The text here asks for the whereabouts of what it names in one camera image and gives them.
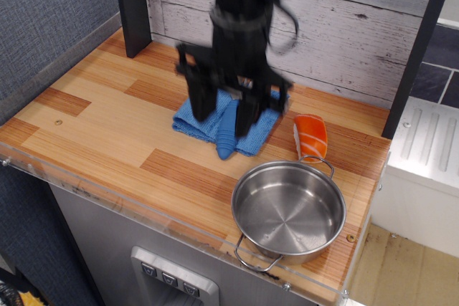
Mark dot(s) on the black frame post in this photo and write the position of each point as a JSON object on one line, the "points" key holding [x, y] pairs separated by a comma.
{"points": [[136, 27], [425, 32]]}

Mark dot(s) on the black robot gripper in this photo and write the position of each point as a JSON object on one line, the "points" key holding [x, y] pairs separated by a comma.
{"points": [[236, 62]]}

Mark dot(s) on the white ribbed box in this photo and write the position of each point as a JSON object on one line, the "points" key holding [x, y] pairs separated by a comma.
{"points": [[418, 191]]}

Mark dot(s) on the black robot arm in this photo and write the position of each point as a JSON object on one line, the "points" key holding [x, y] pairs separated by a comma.
{"points": [[243, 14]]}

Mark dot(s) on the clear acrylic table guard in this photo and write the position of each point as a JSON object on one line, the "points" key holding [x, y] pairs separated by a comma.
{"points": [[191, 217]]}

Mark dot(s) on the black right frame post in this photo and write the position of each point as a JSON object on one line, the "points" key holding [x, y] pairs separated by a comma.
{"points": [[425, 32]]}

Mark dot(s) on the grey toy fridge cabinet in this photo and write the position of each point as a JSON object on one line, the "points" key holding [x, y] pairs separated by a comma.
{"points": [[146, 264]]}

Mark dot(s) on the blue handled metal fork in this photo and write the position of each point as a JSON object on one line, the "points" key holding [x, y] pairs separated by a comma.
{"points": [[226, 140]]}

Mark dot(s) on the black left frame post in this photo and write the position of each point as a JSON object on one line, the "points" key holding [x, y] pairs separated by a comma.
{"points": [[136, 27]]}

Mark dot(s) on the yellow object bottom left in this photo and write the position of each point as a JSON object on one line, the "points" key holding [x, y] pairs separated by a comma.
{"points": [[28, 299]]}

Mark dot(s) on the blue folded cloth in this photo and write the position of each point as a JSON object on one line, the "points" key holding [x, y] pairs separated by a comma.
{"points": [[250, 145]]}

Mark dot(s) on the salmon sushi toy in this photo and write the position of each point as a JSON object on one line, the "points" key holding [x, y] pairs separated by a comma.
{"points": [[310, 137]]}

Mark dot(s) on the silver steel pot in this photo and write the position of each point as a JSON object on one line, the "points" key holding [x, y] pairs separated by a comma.
{"points": [[288, 210]]}

